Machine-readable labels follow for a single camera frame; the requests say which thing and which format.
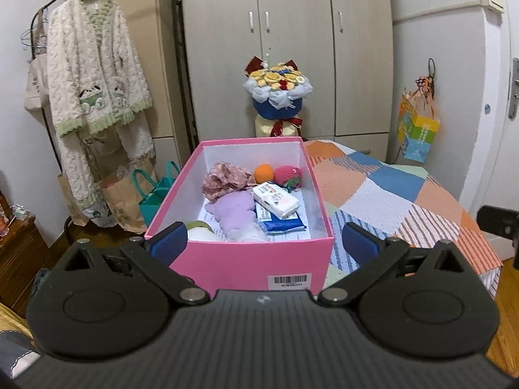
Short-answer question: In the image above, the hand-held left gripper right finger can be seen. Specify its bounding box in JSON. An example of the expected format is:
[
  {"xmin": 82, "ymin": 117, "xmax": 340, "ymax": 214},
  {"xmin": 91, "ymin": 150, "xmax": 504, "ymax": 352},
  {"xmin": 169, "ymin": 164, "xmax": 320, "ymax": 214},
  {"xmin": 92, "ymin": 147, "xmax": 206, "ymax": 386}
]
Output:
[{"xmin": 317, "ymin": 222, "xmax": 481, "ymax": 305}]

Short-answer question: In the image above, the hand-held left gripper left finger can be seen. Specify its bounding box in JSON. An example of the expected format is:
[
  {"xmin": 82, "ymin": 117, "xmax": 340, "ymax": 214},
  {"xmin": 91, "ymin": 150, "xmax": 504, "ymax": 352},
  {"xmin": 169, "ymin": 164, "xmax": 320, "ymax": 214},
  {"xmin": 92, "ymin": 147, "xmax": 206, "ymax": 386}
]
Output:
[{"xmin": 53, "ymin": 221, "xmax": 211, "ymax": 305}]

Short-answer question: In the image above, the white panda plush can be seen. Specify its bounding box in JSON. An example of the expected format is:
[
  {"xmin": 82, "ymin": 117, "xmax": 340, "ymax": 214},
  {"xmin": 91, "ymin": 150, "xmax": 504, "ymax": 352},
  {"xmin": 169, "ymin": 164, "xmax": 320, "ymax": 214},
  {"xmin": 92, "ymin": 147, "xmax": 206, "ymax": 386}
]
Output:
[{"xmin": 187, "ymin": 227, "xmax": 268, "ymax": 243}]

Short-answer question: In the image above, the purple plush cloth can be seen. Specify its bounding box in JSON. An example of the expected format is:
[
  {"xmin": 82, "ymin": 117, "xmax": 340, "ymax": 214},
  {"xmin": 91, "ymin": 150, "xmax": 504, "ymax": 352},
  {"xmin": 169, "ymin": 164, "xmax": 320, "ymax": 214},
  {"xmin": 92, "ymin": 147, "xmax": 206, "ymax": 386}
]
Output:
[{"xmin": 205, "ymin": 191, "xmax": 264, "ymax": 242}]

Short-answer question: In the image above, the blue wet wipes pack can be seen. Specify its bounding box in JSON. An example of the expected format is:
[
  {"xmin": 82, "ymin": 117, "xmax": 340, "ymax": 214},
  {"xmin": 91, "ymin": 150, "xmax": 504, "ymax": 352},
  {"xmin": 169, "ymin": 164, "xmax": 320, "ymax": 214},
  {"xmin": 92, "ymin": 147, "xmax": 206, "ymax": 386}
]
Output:
[{"xmin": 255, "ymin": 203, "xmax": 309, "ymax": 236}]

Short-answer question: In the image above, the pink cardboard box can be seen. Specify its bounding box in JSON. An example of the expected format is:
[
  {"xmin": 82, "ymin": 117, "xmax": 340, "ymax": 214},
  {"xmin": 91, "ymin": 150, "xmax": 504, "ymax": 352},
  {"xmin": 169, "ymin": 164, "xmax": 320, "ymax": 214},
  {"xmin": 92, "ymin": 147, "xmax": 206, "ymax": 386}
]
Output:
[{"xmin": 145, "ymin": 137, "xmax": 335, "ymax": 296}]

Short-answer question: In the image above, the pink floral scrunchie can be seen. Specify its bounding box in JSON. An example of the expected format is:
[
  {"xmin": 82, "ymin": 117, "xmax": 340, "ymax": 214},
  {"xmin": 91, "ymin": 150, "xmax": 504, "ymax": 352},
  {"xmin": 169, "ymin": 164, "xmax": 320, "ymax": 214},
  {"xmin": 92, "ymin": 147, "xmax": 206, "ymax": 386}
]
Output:
[{"xmin": 201, "ymin": 162, "xmax": 254, "ymax": 203}]

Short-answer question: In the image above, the white tissue pack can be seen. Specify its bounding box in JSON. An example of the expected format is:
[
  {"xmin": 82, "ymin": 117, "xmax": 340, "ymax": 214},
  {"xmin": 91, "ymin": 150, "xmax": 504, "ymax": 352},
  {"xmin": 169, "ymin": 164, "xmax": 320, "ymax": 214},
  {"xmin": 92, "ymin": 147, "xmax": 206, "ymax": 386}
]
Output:
[{"xmin": 252, "ymin": 182, "xmax": 301, "ymax": 217}]

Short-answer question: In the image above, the pink strawberry plush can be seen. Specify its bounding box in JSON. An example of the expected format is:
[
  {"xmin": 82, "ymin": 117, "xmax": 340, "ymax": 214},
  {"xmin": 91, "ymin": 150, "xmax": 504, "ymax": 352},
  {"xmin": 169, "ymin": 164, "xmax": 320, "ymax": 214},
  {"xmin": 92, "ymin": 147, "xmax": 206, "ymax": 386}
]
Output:
[{"xmin": 272, "ymin": 164, "xmax": 305, "ymax": 191}]

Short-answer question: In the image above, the teal paper bag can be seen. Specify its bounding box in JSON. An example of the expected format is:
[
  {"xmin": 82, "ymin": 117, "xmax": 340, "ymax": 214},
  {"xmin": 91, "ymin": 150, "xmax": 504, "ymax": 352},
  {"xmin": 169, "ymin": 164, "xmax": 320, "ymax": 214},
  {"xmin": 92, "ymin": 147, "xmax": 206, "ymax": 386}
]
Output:
[{"xmin": 140, "ymin": 161, "xmax": 181, "ymax": 228}]

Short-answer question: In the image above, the white paper sheet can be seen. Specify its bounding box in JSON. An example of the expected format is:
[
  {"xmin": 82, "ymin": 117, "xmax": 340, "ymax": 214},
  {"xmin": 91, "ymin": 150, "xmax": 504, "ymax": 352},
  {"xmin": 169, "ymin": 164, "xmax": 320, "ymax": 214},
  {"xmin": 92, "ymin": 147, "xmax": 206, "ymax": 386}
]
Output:
[{"xmin": 200, "ymin": 206, "xmax": 228, "ymax": 238}]

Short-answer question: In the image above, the patchwork blanket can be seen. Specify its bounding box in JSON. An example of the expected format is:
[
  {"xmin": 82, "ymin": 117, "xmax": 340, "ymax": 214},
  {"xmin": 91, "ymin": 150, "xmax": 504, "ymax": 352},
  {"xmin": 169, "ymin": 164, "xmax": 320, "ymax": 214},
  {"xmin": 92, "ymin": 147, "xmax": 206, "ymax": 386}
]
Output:
[{"xmin": 302, "ymin": 140, "xmax": 503, "ymax": 296}]

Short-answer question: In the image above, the brown paper bag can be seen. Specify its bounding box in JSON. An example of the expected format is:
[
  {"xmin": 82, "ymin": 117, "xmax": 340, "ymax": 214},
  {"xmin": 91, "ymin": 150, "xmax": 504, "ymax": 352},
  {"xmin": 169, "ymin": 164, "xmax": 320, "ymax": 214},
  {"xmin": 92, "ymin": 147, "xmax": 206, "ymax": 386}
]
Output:
[
  {"xmin": 101, "ymin": 166, "xmax": 149, "ymax": 233},
  {"xmin": 57, "ymin": 172, "xmax": 88, "ymax": 228}
]

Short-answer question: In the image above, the white door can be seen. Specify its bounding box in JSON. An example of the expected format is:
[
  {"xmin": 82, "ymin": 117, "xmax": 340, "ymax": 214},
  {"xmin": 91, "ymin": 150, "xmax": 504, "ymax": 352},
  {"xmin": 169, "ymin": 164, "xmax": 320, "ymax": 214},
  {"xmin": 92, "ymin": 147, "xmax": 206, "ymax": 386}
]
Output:
[{"xmin": 458, "ymin": 0, "xmax": 519, "ymax": 262}]

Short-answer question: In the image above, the colourful paper gift bag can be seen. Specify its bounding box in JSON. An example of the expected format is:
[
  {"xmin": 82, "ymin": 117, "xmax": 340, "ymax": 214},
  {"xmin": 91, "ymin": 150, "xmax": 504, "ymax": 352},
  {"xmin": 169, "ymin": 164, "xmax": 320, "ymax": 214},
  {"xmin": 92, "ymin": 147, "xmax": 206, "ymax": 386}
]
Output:
[{"xmin": 396, "ymin": 89, "xmax": 441, "ymax": 163}]

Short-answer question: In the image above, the wooden nightstand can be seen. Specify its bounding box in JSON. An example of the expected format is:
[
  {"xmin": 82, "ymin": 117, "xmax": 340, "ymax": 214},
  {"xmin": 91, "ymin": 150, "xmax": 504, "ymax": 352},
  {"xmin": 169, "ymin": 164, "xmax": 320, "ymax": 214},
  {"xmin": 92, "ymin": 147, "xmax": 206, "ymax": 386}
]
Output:
[{"xmin": 0, "ymin": 211, "xmax": 51, "ymax": 306}]

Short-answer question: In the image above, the flower bouquet blue wrap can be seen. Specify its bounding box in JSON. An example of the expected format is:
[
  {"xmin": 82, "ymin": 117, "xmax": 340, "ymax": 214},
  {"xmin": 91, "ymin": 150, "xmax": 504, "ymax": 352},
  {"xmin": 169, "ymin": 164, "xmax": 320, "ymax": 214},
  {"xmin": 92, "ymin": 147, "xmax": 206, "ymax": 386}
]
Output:
[{"xmin": 242, "ymin": 54, "xmax": 314, "ymax": 121}]

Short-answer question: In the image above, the black metal clothes rack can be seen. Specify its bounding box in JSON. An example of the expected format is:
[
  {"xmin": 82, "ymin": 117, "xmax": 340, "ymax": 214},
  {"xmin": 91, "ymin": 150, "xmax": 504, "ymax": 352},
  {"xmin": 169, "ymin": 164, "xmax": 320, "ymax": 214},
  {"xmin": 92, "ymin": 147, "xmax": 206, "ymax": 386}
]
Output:
[{"xmin": 30, "ymin": 0, "xmax": 197, "ymax": 252}]

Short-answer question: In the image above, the white fuzzy cardigan green trim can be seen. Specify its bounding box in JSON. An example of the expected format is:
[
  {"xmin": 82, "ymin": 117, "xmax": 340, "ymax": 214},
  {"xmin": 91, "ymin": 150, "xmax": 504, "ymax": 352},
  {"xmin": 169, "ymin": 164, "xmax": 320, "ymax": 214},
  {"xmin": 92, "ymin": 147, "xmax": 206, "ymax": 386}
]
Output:
[{"xmin": 46, "ymin": 0, "xmax": 152, "ymax": 138}]

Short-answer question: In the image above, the beige tote bag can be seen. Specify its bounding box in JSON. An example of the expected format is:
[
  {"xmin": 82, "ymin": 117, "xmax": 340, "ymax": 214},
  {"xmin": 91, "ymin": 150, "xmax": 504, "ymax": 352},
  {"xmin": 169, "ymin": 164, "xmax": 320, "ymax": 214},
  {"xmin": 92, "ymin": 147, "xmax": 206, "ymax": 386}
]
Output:
[{"xmin": 22, "ymin": 54, "xmax": 51, "ymax": 112}]

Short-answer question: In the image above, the black wall hook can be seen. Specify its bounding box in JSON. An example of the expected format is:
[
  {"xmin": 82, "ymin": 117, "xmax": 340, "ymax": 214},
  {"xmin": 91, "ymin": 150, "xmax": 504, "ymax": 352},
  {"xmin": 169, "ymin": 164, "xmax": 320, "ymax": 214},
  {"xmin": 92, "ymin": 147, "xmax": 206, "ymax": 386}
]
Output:
[{"xmin": 414, "ymin": 57, "xmax": 436, "ymax": 102}]

